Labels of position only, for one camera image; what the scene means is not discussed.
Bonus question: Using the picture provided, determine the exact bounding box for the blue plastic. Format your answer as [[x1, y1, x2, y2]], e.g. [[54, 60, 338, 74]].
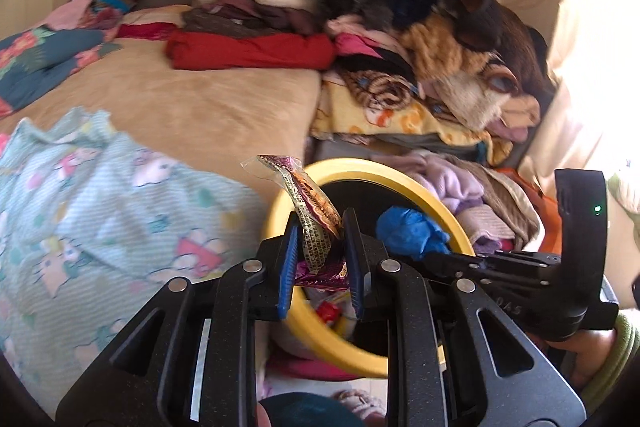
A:
[[375, 206, 451, 261]]

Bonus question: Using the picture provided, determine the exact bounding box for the red strawberry snack wrapper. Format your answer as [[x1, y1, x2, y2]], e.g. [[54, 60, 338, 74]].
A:
[[316, 300, 343, 327]]

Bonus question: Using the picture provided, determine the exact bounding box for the green sleeve forearm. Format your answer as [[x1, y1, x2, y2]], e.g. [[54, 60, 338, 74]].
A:
[[579, 309, 639, 415]]

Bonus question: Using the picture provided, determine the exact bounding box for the yellow-rimmed black trash bin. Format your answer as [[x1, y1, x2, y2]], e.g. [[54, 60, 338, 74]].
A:
[[256, 155, 474, 378]]

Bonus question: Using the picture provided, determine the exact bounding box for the right hand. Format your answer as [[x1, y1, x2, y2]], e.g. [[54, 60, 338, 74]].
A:
[[548, 329, 616, 390]]

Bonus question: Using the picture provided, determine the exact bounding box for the left hand with painted nails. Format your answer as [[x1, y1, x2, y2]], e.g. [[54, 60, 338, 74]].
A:
[[256, 403, 271, 427]]

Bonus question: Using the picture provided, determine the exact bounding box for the dark red snack wrapper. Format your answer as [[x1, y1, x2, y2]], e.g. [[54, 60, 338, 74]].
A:
[[295, 260, 349, 291]]

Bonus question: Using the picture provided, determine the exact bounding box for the lilac fluffy garment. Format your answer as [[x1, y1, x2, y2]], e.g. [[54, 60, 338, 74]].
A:
[[371, 152, 485, 215]]

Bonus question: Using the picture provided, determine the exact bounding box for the yellow cartoon blanket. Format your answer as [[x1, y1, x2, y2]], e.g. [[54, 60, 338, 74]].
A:
[[310, 70, 514, 167]]

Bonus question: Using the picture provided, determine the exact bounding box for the tiger striped garment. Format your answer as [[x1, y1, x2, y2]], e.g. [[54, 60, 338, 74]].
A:
[[338, 69, 412, 110]]

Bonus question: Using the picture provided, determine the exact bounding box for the light blue cartoon cat sheet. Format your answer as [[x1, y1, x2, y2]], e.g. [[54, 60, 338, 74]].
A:
[[1, 107, 266, 415]]

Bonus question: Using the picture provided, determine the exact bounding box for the red folded garment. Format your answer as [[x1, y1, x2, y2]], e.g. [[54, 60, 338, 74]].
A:
[[165, 30, 335, 70]]

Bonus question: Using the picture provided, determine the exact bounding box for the striped colourful pillow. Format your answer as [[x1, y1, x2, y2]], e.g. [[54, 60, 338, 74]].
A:
[[78, 0, 141, 30]]

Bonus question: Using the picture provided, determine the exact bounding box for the blue floral pink quilt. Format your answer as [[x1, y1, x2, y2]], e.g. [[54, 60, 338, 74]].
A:
[[1, 0, 124, 118]]

